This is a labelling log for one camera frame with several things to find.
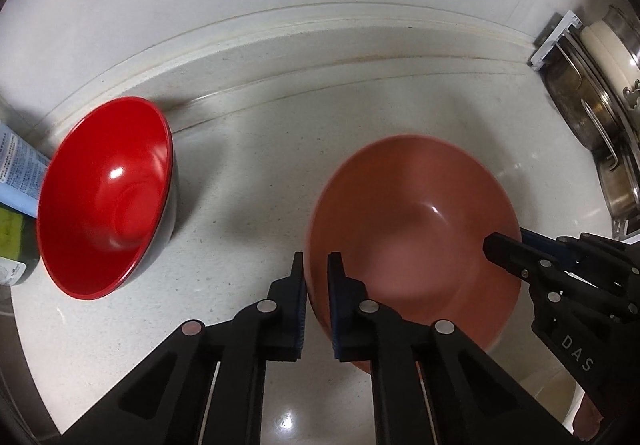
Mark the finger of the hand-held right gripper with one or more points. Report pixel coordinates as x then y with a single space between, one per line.
510 255
547 247

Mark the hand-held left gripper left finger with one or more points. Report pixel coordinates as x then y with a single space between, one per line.
300 312

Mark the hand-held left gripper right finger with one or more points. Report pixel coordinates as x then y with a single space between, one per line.
336 307

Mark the pink bowl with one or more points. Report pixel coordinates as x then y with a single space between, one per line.
420 250

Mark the person's right hand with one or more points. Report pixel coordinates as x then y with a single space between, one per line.
586 417

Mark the white pot with lid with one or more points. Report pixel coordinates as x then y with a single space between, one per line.
617 55

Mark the white rack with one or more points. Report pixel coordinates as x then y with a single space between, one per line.
552 40

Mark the red and black bowl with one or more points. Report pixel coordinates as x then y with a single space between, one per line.
105 205

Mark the green dish soap bottle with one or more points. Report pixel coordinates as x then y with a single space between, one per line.
15 245

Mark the white pump bottle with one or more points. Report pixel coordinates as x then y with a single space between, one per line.
20 170

